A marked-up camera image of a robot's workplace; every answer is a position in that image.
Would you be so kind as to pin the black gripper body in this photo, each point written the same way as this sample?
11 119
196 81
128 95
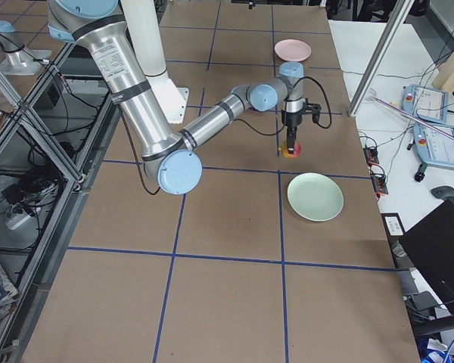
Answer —
291 119

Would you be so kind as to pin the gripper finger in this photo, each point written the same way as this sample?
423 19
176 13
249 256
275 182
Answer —
288 143
294 144

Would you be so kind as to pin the red yellow pomegranate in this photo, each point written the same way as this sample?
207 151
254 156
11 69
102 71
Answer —
293 155

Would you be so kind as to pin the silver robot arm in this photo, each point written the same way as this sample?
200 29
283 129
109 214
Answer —
19 59
124 41

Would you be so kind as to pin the light green plate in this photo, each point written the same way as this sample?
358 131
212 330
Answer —
315 197

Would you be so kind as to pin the pink plate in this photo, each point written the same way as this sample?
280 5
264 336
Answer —
292 50

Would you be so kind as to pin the orange black power strip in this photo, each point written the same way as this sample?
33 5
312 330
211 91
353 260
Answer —
376 171

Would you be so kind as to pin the far blue teach pendant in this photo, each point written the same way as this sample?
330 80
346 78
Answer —
426 103

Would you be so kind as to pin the blue teach pendant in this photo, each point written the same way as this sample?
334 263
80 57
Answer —
434 148
426 103

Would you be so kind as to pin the near blue teach pendant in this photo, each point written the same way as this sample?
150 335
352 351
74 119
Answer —
434 148

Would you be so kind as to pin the black computer mouse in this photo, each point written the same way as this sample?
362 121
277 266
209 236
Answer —
444 192

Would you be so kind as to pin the white central column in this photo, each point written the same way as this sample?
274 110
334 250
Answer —
142 24

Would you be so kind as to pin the black monitor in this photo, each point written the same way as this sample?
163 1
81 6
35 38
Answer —
430 246

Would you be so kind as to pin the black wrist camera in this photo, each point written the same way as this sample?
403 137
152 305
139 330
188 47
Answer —
312 109

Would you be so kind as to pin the aluminium frame post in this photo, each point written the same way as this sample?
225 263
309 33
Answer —
396 20

